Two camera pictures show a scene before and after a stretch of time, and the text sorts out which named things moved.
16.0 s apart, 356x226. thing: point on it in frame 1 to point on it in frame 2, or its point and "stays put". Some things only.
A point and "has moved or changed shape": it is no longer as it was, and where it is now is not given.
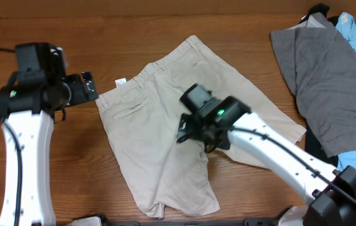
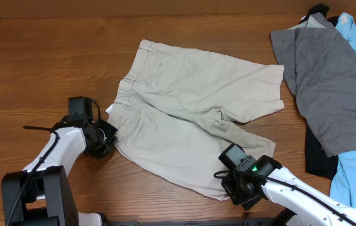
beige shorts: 140,117 has moved or changed shape
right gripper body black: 195,132 to 232,186
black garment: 314,146 stays put
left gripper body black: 78,92 to 106,135
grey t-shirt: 336,89 stays put
